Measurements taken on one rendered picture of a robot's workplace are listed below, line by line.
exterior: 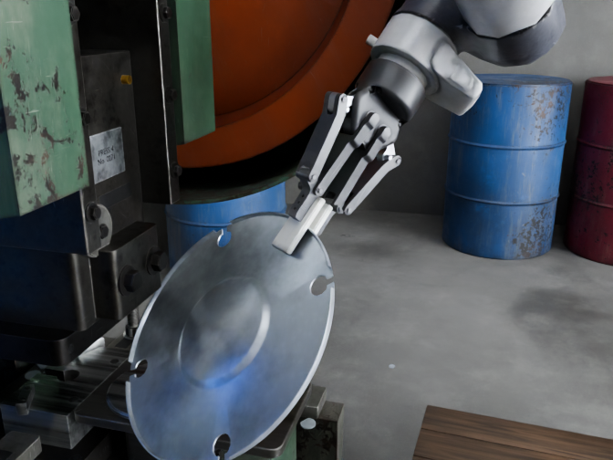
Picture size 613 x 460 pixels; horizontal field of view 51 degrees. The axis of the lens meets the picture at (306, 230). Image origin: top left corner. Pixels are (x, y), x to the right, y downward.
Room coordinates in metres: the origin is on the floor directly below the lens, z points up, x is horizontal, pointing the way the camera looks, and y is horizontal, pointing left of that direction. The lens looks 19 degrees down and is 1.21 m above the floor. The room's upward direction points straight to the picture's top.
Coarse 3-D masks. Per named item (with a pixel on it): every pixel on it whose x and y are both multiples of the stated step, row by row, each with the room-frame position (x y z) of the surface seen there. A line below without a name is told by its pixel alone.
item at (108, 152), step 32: (96, 64) 0.68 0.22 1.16; (128, 64) 0.74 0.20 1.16; (96, 96) 0.67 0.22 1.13; (128, 96) 0.73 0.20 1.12; (96, 128) 0.67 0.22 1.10; (128, 128) 0.73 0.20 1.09; (96, 160) 0.66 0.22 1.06; (128, 160) 0.72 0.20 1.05; (96, 192) 0.66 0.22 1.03; (128, 192) 0.72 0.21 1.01; (128, 224) 0.71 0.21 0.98; (0, 256) 0.63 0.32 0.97; (32, 256) 0.62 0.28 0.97; (64, 256) 0.61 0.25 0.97; (96, 256) 0.63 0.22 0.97; (128, 256) 0.65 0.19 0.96; (160, 256) 0.69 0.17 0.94; (0, 288) 0.63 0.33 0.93; (32, 288) 0.62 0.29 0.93; (64, 288) 0.61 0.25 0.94; (96, 288) 0.63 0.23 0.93; (128, 288) 0.63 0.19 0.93; (32, 320) 0.62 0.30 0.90; (64, 320) 0.61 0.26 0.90; (96, 320) 0.63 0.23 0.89
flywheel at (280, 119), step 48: (240, 0) 1.03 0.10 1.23; (288, 0) 1.01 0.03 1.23; (336, 0) 0.99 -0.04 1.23; (384, 0) 0.93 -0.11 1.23; (240, 48) 1.03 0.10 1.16; (288, 48) 1.01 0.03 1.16; (336, 48) 0.95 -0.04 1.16; (240, 96) 1.03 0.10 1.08; (288, 96) 0.97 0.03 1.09; (192, 144) 1.01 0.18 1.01; (240, 144) 0.99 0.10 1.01
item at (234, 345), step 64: (192, 256) 0.74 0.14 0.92; (256, 256) 0.67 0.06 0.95; (320, 256) 0.62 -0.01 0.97; (192, 320) 0.65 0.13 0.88; (256, 320) 0.60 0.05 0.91; (320, 320) 0.56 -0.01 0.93; (128, 384) 0.64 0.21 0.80; (192, 384) 0.59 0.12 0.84; (256, 384) 0.54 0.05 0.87; (192, 448) 0.53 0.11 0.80
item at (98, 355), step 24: (96, 360) 0.74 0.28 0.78; (120, 360) 0.74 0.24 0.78; (24, 384) 0.68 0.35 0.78; (48, 384) 0.68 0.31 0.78; (72, 384) 0.68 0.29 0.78; (96, 384) 0.68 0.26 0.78; (48, 408) 0.63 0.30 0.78; (72, 408) 0.63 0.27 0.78; (24, 432) 0.63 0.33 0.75; (48, 432) 0.62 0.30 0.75; (72, 432) 0.62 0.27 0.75
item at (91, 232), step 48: (96, 0) 0.76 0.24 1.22; (144, 0) 0.75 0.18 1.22; (96, 48) 0.76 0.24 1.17; (144, 48) 0.75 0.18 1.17; (144, 96) 0.75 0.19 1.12; (144, 144) 0.75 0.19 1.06; (144, 192) 0.75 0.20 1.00; (0, 240) 0.60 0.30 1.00; (48, 240) 0.59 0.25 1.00; (96, 240) 0.59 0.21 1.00
